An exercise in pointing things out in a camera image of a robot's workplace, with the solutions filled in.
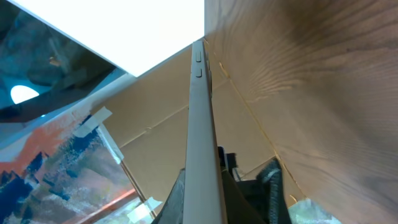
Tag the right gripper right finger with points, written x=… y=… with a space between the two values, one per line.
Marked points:
x=238 y=209

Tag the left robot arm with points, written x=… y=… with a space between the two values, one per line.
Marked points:
x=260 y=200

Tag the colourful painted backdrop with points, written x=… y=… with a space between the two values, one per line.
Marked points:
x=68 y=170

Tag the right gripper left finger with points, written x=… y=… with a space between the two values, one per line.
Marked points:
x=172 y=211

